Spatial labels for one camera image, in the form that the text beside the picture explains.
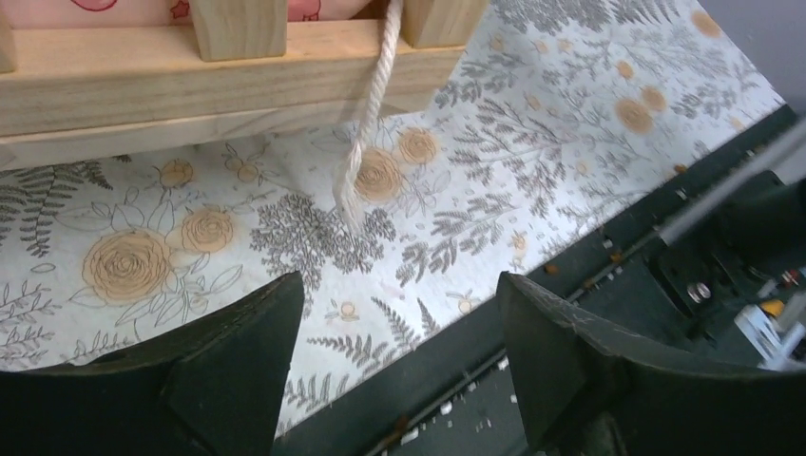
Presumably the wooden pet bed frame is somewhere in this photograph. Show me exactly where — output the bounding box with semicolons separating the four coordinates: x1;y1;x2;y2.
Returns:
1;1;488;170

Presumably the pink patterned bed cushion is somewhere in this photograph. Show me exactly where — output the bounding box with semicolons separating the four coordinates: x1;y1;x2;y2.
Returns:
0;0;411;228

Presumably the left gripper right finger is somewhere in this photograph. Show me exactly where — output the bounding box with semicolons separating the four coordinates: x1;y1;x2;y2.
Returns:
496;272;805;455

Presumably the floral table mat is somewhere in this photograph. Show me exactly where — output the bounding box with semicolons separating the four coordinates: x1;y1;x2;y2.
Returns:
1;1;783;433

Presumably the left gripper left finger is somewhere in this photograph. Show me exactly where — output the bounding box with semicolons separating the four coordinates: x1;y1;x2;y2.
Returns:
1;272;304;455

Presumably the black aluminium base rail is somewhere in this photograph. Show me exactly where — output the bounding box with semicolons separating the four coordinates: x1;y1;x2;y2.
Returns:
274;106;805;455

